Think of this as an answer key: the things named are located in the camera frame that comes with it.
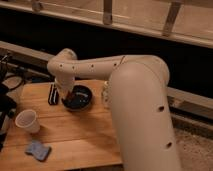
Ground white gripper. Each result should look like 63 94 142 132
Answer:
55 80 74 101

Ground red pepper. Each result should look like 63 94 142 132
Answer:
65 92 74 100

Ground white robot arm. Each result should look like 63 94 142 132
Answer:
47 49 182 171

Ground dark ceramic bowl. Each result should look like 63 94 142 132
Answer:
62 85 93 111

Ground black striped rectangular block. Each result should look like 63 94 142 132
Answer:
48 84 59 105

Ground wooden folding table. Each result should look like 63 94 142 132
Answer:
0 80 121 171

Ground clear glass bottle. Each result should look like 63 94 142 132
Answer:
101 81 109 109

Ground white paper cup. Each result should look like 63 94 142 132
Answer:
15 109 40 134

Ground black cables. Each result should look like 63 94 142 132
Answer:
0 53 26 93

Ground metal window rail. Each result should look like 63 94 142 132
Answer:
0 0 213 49

